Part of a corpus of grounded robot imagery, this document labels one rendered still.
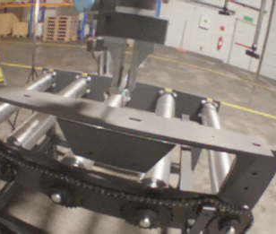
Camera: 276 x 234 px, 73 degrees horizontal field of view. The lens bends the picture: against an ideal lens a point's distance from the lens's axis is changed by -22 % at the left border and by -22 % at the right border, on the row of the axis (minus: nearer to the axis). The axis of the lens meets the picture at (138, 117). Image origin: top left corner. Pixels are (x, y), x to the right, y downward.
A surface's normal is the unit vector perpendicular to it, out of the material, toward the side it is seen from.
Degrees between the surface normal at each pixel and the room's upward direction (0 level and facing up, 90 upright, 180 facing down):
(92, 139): 90
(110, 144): 90
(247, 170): 90
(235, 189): 90
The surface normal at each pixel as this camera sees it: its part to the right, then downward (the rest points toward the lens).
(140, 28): -0.16, 0.43
